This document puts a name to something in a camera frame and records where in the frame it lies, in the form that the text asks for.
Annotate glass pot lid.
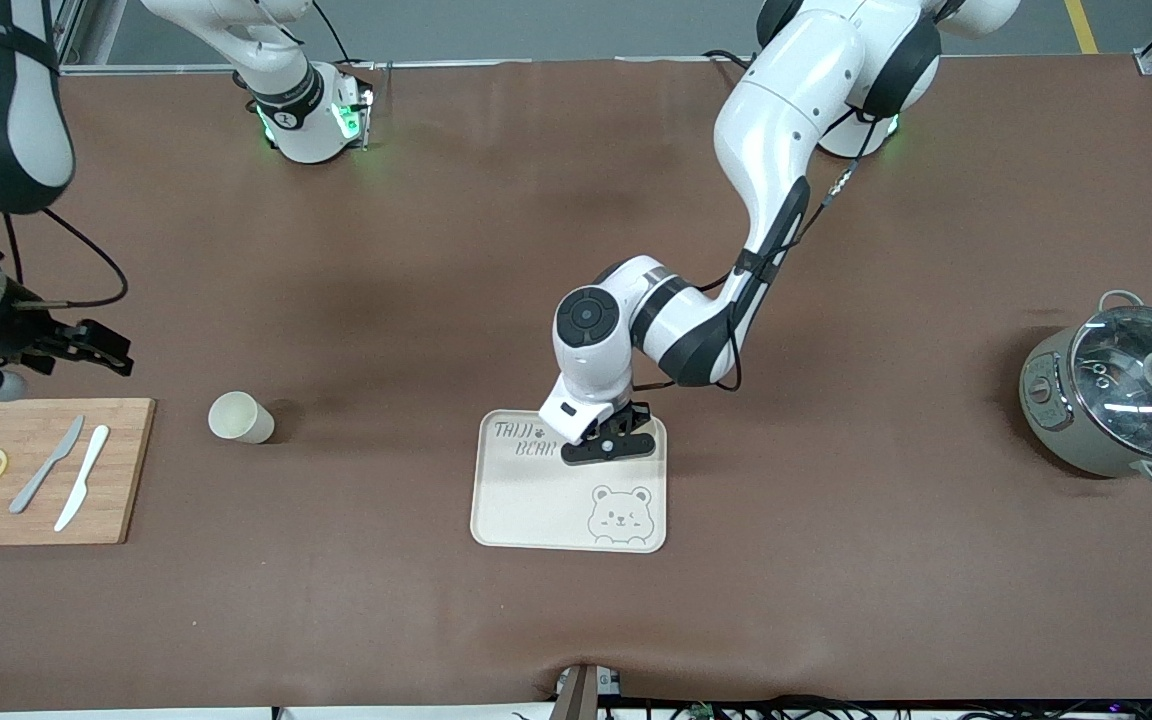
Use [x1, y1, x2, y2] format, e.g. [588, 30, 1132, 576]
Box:
[1069, 305, 1152, 463]

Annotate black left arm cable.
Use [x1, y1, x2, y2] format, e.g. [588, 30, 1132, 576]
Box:
[631, 100, 887, 393]

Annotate brown table cover mat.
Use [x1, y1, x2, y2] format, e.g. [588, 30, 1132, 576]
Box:
[0, 55, 1152, 713]

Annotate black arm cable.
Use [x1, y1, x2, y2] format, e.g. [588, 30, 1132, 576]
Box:
[0, 205, 129, 309]
[631, 100, 887, 393]

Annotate table edge clamp bracket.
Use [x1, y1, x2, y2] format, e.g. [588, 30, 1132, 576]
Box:
[551, 663, 623, 720]

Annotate white bear print tray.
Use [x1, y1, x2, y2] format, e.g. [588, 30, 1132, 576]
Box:
[470, 409, 668, 554]

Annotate bamboo cutting board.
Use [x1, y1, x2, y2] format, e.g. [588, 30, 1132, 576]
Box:
[0, 398, 157, 547]

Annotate grey plastic knife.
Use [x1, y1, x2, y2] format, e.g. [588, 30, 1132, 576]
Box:
[8, 414, 86, 516]

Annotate white plastic knife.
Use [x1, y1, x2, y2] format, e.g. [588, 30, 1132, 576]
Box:
[53, 425, 111, 533]

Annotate grey-green cooking pot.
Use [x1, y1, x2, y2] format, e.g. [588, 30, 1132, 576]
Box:
[1019, 290, 1152, 490]

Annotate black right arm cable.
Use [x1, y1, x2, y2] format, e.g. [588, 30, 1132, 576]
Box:
[0, 205, 129, 309]

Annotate white plastic cup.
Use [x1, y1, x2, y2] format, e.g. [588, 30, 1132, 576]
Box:
[208, 390, 276, 445]

